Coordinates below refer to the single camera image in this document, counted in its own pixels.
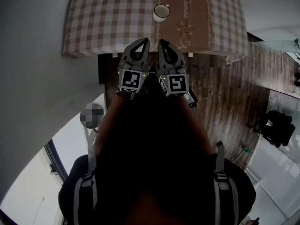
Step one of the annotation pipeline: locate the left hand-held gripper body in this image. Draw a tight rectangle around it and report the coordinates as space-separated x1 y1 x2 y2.
118 61 148 97

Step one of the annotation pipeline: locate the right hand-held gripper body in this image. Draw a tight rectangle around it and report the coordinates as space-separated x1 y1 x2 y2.
158 65 191 98

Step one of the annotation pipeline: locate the white ceramic mug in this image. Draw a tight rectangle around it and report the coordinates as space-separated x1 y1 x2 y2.
152 4 171 23

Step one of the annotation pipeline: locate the person's right forearm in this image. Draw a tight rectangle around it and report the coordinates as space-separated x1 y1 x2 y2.
179 95 218 156

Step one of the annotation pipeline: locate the person's left forearm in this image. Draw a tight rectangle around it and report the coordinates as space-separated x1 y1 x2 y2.
97 95 128 157

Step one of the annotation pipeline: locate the small black screen device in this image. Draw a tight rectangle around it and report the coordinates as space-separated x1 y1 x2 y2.
183 91 198 108

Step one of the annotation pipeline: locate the beige checkered flower tablecloth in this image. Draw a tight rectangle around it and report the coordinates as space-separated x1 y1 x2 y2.
61 0 249 65

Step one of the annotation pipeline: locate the person's black clothing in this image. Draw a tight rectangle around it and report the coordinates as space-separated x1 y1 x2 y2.
58 74 256 225

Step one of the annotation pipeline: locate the green-headed mop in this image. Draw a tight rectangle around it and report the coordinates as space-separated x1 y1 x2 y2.
232 147 254 164

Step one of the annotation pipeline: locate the black office chair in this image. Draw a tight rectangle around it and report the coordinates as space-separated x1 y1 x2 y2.
247 110 296 149

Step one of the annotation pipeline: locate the brown beaded bracelet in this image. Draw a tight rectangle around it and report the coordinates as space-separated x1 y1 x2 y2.
114 90 132 101

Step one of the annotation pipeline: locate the grey backpack strap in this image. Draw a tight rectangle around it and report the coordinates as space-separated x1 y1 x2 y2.
212 140 240 225
73 127 99 225

